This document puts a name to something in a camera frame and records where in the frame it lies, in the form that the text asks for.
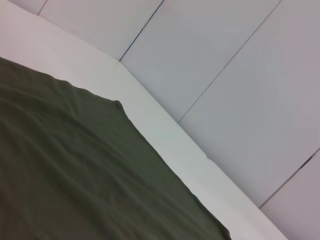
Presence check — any dark green FREE! t-shirt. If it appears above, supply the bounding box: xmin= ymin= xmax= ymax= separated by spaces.
xmin=0 ymin=56 xmax=232 ymax=240

